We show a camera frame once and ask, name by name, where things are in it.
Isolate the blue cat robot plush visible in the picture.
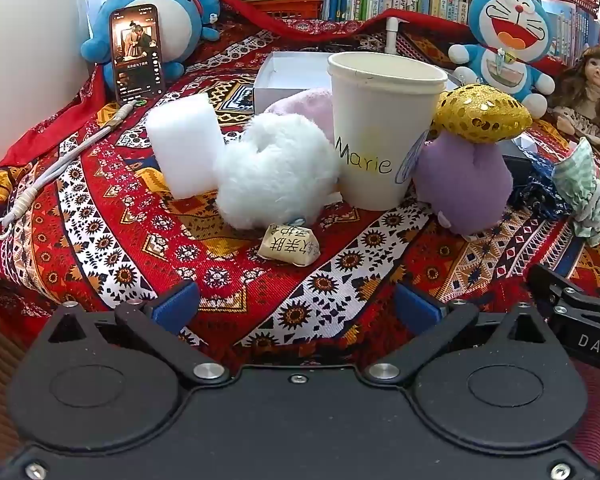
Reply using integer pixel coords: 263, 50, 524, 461
448, 0, 556, 118

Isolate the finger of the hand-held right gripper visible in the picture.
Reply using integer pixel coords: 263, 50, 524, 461
527, 263, 581, 318

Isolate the red patterned blanket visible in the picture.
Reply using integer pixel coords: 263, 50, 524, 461
0, 0, 600, 386

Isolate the white sponge block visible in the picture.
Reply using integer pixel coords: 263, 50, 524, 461
146, 94, 226, 199

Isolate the green checked cloth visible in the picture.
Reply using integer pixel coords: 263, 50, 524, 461
551, 137, 600, 247

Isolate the pink towel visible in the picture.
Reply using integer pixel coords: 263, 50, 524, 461
265, 87, 337, 142

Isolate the brown-haired doll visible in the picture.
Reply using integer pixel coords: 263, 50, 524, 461
550, 46, 600, 166

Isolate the white fluffy plush ball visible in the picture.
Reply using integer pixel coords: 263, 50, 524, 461
214, 112, 340, 231

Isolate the grey phone lanyard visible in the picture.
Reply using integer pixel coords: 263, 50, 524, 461
0, 100, 147, 241

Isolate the white paper cup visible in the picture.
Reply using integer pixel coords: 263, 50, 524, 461
327, 51, 449, 211

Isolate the white cardboard box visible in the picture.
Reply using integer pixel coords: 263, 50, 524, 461
254, 51, 342, 116

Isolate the orange plastic crate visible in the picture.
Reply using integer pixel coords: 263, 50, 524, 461
250, 0, 326, 22

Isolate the white plastic pipe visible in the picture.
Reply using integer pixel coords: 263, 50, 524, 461
384, 16, 407, 54

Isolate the purple plush toy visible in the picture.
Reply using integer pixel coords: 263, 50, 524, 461
412, 127, 514, 235

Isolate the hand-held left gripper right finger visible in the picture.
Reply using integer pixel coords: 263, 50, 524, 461
369, 282, 551, 386

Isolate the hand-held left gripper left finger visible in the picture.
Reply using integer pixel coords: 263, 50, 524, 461
42, 280, 228, 386

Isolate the smartphone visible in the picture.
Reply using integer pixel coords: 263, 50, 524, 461
109, 4, 167, 103

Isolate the black box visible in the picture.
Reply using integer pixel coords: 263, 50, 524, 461
500, 139, 537, 172

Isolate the round blue plush toy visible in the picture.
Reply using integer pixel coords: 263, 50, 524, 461
80, 0, 222, 79

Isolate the blue floral cloth pouch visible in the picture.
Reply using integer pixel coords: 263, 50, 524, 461
510, 160, 577, 221

